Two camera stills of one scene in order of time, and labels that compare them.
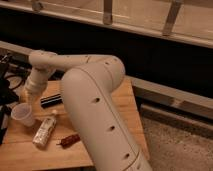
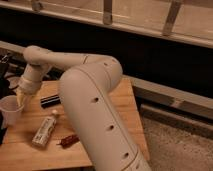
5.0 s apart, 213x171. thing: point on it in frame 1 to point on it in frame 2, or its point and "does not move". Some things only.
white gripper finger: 29,101 to 19,98
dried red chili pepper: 70,141 does not move
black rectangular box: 51,100 does not move
